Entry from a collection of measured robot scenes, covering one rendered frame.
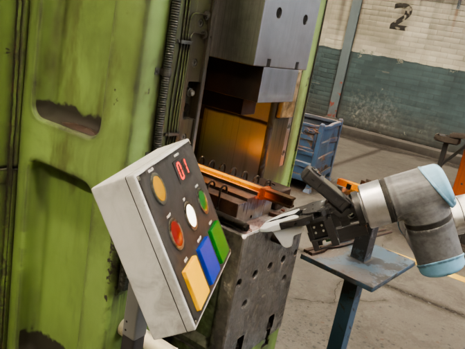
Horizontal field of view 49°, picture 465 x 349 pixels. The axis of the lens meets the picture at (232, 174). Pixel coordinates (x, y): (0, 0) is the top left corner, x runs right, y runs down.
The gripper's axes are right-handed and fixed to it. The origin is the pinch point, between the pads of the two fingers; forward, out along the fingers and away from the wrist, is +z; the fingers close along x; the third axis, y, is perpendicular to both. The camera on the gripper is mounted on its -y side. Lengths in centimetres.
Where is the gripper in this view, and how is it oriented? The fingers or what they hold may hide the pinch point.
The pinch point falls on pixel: (264, 225)
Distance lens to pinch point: 108.1
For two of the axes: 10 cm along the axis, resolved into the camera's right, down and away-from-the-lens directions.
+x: 1.7, -2.4, 9.6
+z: -9.2, 3.0, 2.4
